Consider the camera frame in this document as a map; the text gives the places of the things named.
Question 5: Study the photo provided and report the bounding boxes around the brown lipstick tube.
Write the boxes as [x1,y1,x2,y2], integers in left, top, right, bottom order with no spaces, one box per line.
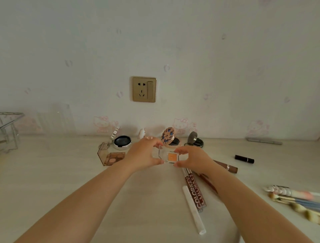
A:
[212,160,238,174]

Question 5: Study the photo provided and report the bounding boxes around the person's right hand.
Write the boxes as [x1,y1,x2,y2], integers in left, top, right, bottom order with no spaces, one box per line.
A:
[174,146,220,176]

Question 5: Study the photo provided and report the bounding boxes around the grey pen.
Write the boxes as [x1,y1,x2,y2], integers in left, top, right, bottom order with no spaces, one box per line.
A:
[246,137,283,146]

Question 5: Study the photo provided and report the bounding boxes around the white floral round compact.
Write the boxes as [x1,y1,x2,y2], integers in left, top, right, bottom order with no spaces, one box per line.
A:
[137,128,153,141]

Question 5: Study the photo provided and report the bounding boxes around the orange single eyeshadow pan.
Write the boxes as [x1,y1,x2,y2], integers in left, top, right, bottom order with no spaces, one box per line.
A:
[152,146,189,165]

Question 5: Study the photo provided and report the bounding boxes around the white concealer tube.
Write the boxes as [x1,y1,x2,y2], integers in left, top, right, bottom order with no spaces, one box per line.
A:
[182,185,207,235]

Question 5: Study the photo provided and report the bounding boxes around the gold wall socket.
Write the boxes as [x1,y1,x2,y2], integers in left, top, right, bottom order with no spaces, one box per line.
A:
[132,76,157,103]

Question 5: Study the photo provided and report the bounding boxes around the black lipstick tube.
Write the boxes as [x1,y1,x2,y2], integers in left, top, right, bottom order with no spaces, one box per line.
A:
[234,155,255,164]

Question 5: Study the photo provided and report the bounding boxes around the metal wire basket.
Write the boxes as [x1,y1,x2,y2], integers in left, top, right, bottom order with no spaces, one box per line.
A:
[0,112,25,154]

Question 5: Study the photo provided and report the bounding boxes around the small dark round compact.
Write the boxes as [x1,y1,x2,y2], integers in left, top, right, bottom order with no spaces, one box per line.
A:
[184,131,204,148]

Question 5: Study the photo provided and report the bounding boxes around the light wooden table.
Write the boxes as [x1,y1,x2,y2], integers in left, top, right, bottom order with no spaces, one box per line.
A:
[0,134,320,243]

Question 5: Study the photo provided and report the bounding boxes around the person's left forearm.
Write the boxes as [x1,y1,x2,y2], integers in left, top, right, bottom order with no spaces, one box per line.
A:
[15,160,138,243]

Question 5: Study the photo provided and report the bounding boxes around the person's left hand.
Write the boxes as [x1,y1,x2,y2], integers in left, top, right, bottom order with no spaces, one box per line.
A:
[122,136,165,173]

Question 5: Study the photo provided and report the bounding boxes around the pink blue patterned compact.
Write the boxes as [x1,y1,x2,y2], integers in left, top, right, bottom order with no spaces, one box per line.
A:
[161,127,181,147]

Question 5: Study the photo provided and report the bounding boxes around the silver round cushion compact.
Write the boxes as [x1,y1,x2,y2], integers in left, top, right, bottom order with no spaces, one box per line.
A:
[98,126,133,151]

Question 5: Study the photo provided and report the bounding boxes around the clear acrylic organizer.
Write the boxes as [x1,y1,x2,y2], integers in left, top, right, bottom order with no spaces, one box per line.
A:
[36,103,77,136]

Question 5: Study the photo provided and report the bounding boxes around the person's right forearm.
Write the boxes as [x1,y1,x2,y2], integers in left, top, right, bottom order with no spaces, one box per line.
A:
[207,163,313,243]

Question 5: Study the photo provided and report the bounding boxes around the brown Colorkey lip gloss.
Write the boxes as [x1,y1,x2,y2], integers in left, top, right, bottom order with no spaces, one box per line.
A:
[197,173,219,195]

